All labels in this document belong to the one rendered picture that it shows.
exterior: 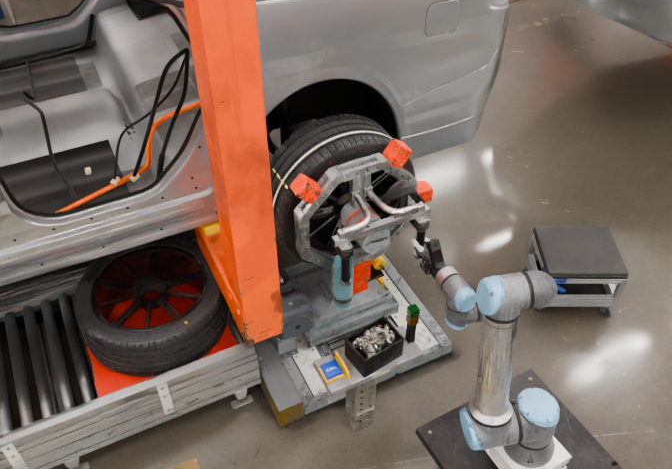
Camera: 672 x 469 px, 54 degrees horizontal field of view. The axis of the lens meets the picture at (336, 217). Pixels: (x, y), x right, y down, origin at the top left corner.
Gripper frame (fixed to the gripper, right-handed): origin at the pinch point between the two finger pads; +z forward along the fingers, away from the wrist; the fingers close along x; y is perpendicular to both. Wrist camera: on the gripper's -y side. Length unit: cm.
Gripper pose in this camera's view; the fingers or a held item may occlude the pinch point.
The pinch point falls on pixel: (417, 237)
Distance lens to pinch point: 274.7
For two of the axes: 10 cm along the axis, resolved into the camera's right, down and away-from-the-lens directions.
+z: -4.4, -6.0, 6.6
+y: 0.0, 7.4, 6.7
